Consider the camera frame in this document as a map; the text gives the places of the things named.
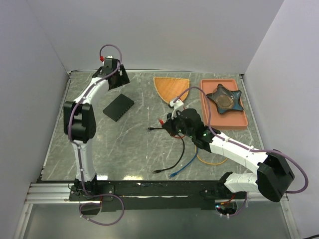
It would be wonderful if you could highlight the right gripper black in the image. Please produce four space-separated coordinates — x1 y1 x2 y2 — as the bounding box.
163 110 195 138

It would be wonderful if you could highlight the black network switch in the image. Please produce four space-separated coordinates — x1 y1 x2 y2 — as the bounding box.
103 94 134 122

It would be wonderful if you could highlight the black ethernet cable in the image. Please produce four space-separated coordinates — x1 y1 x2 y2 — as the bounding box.
147 126 185 174

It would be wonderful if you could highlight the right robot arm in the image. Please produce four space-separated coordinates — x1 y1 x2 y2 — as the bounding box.
161 109 295 202

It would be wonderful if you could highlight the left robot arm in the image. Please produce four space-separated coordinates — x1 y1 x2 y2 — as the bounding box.
63 57 130 200

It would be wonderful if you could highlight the orange woven basket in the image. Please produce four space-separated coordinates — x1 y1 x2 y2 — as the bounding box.
154 77 190 104

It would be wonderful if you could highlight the blue star-shaped dish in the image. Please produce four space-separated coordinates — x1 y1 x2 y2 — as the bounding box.
206 84 244 115

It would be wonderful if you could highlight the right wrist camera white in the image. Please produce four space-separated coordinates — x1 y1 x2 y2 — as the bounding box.
169 98 184 119

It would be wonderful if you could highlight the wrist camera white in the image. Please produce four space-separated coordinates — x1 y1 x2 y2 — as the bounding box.
169 98 184 119
100 55 113 62

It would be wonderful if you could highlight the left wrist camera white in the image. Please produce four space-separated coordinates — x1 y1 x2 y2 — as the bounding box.
100 55 113 62

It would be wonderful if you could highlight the yellow ethernet cable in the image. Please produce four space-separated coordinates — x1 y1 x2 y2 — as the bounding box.
195 145 228 166

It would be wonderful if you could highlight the blue ethernet cable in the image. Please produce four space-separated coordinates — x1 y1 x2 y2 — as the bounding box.
169 146 200 178

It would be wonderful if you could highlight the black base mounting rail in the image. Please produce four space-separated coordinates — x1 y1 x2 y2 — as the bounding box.
67 179 246 212

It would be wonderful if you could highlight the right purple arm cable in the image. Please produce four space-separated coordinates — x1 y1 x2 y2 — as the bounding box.
174 86 309 220

